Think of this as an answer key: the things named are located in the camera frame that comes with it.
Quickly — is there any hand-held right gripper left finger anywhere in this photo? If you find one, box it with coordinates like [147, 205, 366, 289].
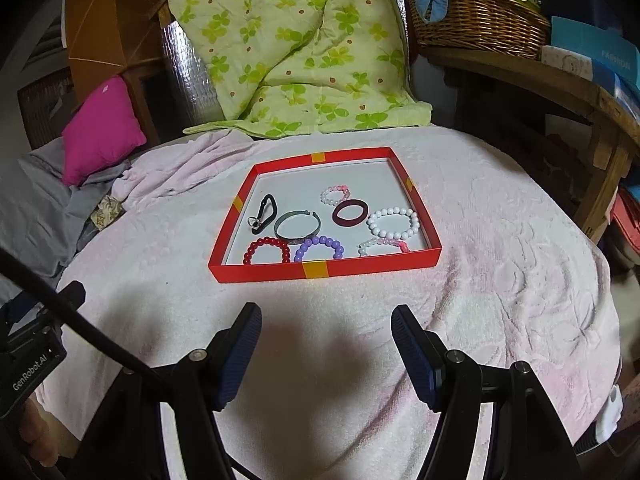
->
[85, 302, 264, 480]

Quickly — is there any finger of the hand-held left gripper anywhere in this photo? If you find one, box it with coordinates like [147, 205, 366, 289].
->
[47, 281, 87, 314]

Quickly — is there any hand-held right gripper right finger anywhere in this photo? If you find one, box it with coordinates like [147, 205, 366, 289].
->
[390, 303, 587, 480]

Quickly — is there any red cardboard tray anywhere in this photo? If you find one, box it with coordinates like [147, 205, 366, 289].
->
[208, 146, 444, 285]

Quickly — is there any purple bead bracelet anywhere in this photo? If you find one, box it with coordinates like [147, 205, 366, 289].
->
[293, 234, 346, 264]

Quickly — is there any large white bead bracelet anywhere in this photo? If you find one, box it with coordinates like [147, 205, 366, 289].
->
[366, 206, 420, 239]

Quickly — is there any black hair tie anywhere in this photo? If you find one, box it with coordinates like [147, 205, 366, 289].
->
[247, 193, 278, 235]

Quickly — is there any pink translucent bead bracelet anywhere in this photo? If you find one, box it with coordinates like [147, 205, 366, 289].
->
[320, 184, 350, 207]

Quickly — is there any person's left hand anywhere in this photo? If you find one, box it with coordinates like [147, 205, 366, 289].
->
[17, 397, 84, 469]

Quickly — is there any small floral patterned cloth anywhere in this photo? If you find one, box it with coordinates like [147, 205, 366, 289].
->
[91, 195, 125, 231]

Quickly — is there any grey cloth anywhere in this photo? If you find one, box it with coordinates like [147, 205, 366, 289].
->
[0, 144, 132, 302]

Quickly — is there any pale pink textured blanket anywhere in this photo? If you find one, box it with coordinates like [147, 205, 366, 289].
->
[42, 127, 622, 480]

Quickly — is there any silver metal bangle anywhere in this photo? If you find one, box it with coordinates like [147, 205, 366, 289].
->
[273, 210, 321, 241]

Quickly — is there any dark maroon bangle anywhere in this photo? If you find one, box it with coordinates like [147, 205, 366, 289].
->
[331, 198, 370, 229]

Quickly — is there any magenta pillow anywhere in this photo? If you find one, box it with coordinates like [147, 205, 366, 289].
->
[61, 75, 148, 187]

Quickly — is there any brown woven panel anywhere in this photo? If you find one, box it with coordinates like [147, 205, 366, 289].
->
[17, 67, 77, 152]

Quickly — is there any small white device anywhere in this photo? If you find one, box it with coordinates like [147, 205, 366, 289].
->
[597, 384, 625, 436]

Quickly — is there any red plastic container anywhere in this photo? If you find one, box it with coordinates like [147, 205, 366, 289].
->
[612, 192, 640, 257]

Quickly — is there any wooden table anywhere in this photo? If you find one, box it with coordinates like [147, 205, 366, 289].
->
[414, 44, 640, 247]

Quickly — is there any green floral quilt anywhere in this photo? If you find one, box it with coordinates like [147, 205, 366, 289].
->
[162, 0, 434, 140]

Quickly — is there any white patterned box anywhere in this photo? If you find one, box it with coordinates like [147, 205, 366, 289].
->
[541, 44, 596, 81]

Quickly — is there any wicker basket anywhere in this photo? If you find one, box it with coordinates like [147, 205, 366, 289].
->
[407, 0, 551, 61]

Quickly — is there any blue cardboard box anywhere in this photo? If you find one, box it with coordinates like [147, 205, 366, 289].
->
[549, 15, 640, 107]

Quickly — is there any black cable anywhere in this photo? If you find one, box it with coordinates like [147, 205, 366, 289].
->
[0, 247, 172, 392]

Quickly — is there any red bead bracelet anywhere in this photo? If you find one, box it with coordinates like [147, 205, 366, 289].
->
[242, 236, 292, 267]

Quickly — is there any white and pink bead bracelet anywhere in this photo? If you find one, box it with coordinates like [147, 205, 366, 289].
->
[357, 237, 409, 259]

